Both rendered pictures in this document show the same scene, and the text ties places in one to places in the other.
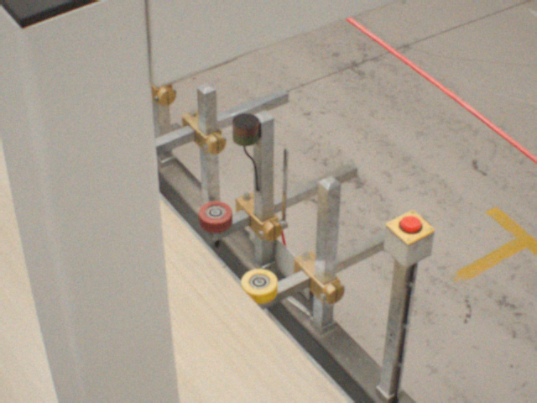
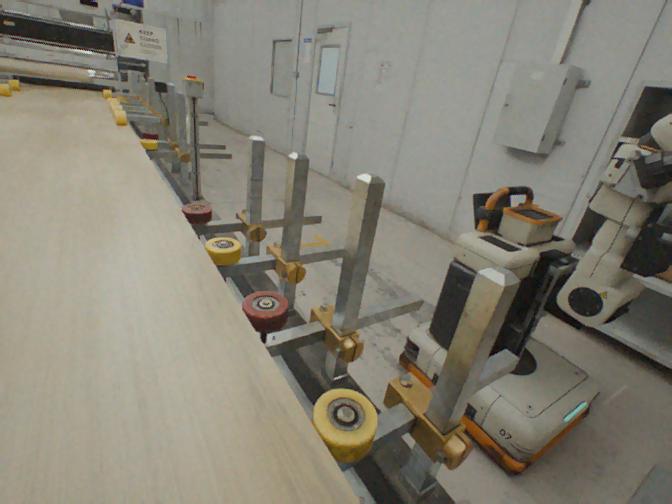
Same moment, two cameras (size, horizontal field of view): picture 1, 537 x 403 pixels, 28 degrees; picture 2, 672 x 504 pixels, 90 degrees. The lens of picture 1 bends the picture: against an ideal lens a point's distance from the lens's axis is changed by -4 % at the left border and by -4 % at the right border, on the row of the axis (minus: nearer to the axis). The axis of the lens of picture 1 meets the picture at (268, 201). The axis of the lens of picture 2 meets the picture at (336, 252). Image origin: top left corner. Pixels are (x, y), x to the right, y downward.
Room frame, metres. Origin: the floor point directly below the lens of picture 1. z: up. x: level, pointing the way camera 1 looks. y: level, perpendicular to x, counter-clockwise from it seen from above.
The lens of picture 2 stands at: (-0.02, -0.90, 1.26)
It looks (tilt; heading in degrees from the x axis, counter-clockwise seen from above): 25 degrees down; 357
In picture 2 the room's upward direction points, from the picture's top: 9 degrees clockwise
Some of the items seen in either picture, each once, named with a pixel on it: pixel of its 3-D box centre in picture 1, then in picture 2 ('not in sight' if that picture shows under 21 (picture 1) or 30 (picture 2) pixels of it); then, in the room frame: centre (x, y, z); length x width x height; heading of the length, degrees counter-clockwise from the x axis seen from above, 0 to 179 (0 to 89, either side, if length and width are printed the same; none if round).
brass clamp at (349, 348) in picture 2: not in sight; (335, 332); (0.54, -0.95, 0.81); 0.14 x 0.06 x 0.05; 34
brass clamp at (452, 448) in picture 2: not in sight; (426, 419); (0.33, -1.09, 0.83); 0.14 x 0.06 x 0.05; 34
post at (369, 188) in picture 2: not in sight; (348, 299); (0.52, -0.96, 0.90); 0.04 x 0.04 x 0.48; 34
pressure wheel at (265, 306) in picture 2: not in sight; (264, 327); (0.47, -0.82, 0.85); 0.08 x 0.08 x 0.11
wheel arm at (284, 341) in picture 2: not in sight; (348, 323); (0.58, -0.98, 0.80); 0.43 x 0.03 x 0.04; 124
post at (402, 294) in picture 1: (398, 329); (194, 150); (1.55, -0.27, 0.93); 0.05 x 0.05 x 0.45; 34
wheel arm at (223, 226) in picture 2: not in sight; (262, 223); (1.00, -0.70, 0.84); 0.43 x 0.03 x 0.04; 124
